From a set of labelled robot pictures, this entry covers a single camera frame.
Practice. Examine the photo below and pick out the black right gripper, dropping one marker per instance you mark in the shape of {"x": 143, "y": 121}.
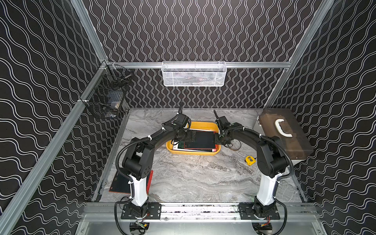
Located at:
{"x": 216, "y": 142}

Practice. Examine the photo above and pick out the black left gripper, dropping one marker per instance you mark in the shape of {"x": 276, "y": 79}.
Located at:
{"x": 178, "y": 137}

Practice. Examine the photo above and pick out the red writing tablet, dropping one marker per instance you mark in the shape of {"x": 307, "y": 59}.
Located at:
{"x": 204, "y": 140}
{"x": 121, "y": 185}

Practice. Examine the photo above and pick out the white writing tablet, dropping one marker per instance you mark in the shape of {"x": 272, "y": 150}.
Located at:
{"x": 180, "y": 147}

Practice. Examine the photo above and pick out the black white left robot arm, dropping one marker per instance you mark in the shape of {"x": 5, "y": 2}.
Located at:
{"x": 134, "y": 161}

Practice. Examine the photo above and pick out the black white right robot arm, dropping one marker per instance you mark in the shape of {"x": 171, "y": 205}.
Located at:
{"x": 272, "y": 160}

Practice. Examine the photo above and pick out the yellow plastic storage tray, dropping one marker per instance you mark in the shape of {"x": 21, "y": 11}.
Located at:
{"x": 196, "y": 125}

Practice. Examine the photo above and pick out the yellow tape measure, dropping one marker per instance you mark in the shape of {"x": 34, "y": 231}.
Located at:
{"x": 250, "y": 160}

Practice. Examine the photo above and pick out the white toolbox brown lid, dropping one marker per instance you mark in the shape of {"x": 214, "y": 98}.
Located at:
{"x": 283, "y": 124}

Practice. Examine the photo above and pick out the white wire mesh basket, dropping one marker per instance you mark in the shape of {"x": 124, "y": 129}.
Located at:
{"x": 194, "y": 73}

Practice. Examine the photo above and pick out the black wire mesh basket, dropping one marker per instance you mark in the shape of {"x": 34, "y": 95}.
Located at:
{"x": 107, "y": 100}

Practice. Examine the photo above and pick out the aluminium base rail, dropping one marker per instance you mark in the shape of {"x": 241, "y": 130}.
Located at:
{"x": 201, "y": 212}

